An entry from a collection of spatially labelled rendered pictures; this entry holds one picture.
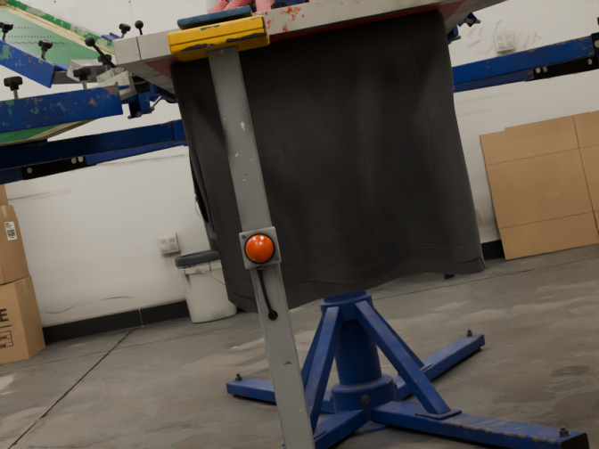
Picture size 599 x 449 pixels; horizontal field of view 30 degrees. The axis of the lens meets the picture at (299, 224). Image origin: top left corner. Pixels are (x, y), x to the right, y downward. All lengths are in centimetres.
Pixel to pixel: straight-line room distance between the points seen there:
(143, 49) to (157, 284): 485
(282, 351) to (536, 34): 520
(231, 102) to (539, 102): 513
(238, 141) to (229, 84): 8
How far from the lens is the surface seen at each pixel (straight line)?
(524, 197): 645
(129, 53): 174
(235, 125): 152
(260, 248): 148
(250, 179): 152
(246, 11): 151
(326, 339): 306
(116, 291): 657
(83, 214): 657
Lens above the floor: 75
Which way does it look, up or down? 3 degrees down
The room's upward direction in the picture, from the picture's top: 11 degrees counter-clockwise
